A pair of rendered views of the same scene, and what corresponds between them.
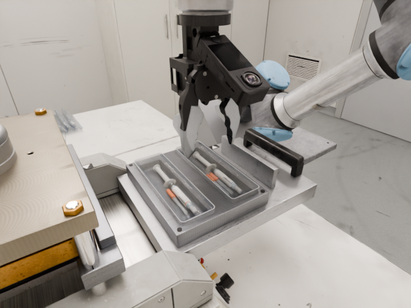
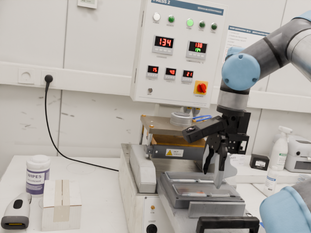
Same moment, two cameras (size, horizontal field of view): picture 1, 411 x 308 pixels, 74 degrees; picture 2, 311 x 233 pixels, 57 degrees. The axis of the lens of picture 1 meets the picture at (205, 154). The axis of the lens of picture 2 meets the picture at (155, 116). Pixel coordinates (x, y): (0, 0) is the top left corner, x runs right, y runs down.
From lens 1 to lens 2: 0.90 m
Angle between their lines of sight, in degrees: 99
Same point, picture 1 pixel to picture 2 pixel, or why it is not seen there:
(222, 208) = (170, 184)
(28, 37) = not seen: outside the picture
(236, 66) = (199, 125)
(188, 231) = (162, 174)
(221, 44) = (215, 119)
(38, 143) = not seen: hidden behind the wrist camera
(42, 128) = not seen: hidden behind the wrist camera
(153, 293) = (139, 162)
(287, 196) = (177, 217)
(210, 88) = (211, 140)
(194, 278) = (141, 173)
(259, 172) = (201, 210)
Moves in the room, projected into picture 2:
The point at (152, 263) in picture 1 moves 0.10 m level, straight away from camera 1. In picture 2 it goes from (150, 164) to (180, 169)
